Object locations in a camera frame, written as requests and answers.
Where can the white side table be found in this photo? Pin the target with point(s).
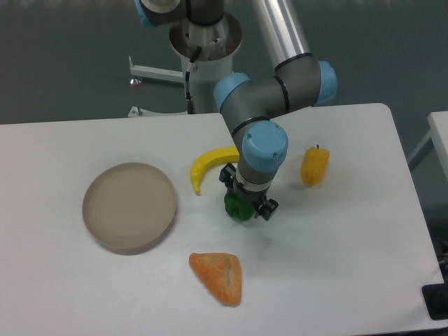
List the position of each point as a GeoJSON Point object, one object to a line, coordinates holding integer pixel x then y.
{"type": "Point", "coordinates": [435, 138]}

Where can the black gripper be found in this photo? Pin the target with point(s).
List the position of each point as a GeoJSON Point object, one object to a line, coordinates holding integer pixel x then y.
{"type": "Point", "coordinates": [254, 194]}

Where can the black device at edge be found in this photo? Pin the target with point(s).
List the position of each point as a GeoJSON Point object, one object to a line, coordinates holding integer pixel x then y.
{"type": "Point", "coordinates": [435, 297]}

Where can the yellow bell pepper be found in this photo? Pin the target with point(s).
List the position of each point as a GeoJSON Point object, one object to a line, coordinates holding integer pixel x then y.
{"type": "Point", "coordinates": [314, 165]}

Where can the yellow banana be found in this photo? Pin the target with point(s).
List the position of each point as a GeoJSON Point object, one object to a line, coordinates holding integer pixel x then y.
{"type": "Point", "coordinates": [209, 160]}

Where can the orange triangular bread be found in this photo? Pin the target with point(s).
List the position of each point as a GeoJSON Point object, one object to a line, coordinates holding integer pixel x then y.
{"type": "Point", "coordinates": [221, 273]}

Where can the green bell pepper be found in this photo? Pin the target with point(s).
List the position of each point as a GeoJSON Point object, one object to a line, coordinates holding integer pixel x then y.
{"type": "Point", "coordinates": [238, 208]}

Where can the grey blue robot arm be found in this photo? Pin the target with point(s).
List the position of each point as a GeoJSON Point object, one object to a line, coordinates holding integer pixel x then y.
{"type": "Point", "coordinates": [249, 107]}

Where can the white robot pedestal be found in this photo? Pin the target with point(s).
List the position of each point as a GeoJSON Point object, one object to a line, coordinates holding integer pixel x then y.
{"type": "Point", "coordinates": [206, 54]}

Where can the beige round plate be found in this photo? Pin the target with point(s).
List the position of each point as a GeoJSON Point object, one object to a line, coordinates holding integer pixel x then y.
{"type": "Point", "coordinates": [129, 208]}

